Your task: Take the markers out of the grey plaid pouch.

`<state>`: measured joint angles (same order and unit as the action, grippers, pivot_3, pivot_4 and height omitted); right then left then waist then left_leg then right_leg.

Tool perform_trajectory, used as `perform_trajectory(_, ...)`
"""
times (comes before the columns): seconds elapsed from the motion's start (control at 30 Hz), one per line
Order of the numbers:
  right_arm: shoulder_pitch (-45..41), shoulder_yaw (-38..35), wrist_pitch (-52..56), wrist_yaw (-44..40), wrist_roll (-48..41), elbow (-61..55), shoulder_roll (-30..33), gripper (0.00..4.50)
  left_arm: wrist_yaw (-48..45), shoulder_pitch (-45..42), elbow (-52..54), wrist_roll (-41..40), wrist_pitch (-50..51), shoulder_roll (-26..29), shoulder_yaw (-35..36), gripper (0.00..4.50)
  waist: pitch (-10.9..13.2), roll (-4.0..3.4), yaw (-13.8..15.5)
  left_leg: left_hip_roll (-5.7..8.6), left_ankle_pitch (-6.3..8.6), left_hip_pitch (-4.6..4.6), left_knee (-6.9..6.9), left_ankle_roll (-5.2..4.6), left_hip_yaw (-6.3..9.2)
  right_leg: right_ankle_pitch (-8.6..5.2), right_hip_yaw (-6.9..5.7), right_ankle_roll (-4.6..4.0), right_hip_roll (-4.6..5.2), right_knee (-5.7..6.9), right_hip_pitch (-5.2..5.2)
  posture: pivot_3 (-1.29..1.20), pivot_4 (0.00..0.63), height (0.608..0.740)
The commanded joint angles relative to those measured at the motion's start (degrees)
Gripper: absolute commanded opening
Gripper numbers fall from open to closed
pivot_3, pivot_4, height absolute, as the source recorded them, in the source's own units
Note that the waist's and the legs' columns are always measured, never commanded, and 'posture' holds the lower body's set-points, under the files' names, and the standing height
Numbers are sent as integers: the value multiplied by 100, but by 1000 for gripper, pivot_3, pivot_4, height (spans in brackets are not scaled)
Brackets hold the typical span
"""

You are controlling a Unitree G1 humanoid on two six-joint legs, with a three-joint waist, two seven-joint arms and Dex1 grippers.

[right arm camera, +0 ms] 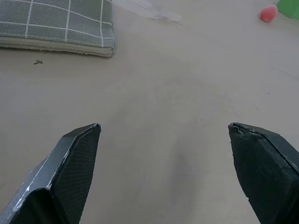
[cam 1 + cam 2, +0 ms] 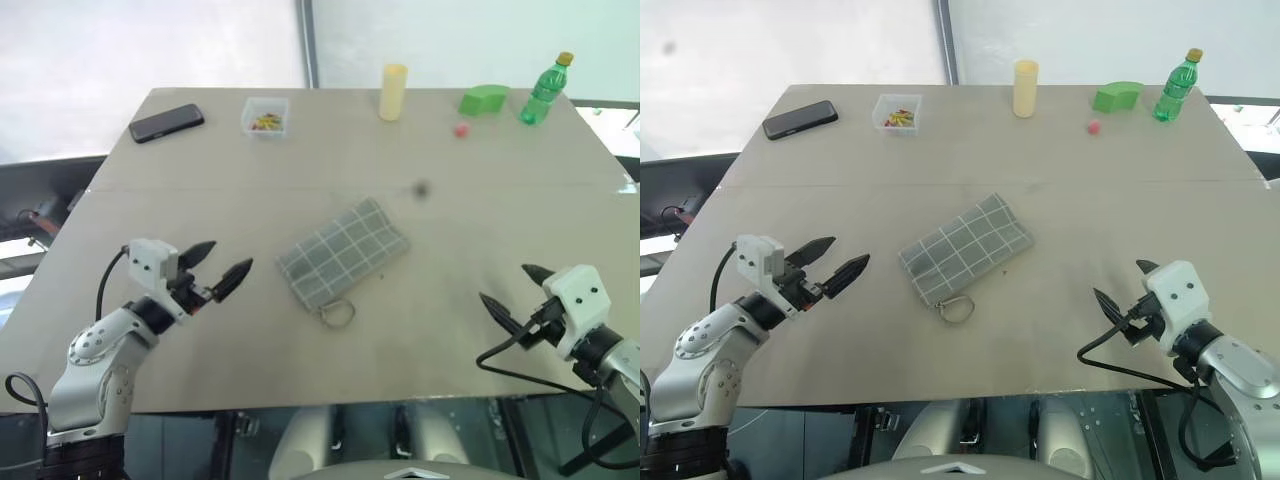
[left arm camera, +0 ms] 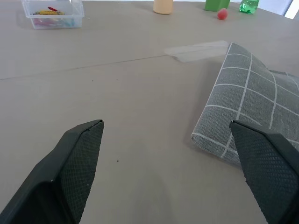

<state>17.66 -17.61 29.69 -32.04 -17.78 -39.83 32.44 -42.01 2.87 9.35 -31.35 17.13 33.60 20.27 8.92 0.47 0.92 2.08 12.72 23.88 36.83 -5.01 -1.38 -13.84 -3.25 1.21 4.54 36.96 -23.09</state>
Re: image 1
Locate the green plastic container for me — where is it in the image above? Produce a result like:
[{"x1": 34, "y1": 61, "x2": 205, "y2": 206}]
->
[{"x1": 276, "y1": 0, "x2": 299, "y2": 19}]

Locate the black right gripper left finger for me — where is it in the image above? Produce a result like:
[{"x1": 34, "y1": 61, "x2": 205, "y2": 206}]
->
[{"x1": 0, "y1": 123, "x2": 101, "y2": 224}]

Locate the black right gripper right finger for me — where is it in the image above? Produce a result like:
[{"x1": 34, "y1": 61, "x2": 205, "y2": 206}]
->
[{"x1": 228, "y1": 122, "x2": 299, "y2": 224}]

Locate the red peach-shaped toy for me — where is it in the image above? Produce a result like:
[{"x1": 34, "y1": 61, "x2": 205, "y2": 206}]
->
[{"x1": 260, "y1": 5, "x2": 278, "y2": 23}]

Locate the green checkered cloth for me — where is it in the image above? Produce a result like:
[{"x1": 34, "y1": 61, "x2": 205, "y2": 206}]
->
[{"x1": 0, "y1": 0, "x2": 116, "y2": 58}]

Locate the clear plastic wrapper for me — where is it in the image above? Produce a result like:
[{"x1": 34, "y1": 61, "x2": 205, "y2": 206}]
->
[{"x1": 116, "y1": 0, "x2": 185, "y2": 21}]

